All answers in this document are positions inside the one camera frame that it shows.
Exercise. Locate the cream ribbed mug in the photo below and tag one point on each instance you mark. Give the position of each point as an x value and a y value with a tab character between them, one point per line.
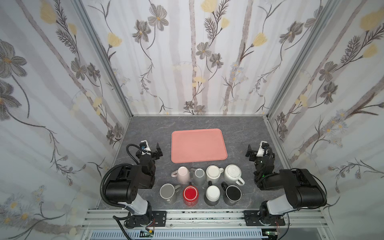
233	174

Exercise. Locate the white mug red inside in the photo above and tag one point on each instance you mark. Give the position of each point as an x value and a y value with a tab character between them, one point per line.
213	173

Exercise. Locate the black mug white rim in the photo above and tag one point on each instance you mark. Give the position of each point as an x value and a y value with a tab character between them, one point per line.
232	194

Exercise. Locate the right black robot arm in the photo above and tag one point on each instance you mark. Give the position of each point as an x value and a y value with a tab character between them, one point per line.
301	189

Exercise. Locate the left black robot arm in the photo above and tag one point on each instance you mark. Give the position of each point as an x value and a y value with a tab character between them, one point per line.
120	186

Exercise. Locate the pink upside-down mug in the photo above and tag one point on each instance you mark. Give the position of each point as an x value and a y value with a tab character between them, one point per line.
182	174

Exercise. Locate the large grey upside-down mug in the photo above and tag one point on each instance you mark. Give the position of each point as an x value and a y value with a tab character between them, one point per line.
169	193

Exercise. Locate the small grey upside-down mug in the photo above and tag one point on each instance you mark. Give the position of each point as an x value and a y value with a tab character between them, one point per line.
199	177

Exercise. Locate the red upside-down mug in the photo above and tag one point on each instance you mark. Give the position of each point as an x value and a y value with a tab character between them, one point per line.
190	195

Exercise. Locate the grey mug white base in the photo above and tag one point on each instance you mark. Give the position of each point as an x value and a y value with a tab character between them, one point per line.
212	195

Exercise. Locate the pink rectangular tray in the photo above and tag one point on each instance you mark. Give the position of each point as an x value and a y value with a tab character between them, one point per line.
194	146

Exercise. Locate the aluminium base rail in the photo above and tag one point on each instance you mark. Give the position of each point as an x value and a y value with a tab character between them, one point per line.
302	225

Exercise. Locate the white slotted cable duct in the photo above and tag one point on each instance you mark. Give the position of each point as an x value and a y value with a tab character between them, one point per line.
198	234

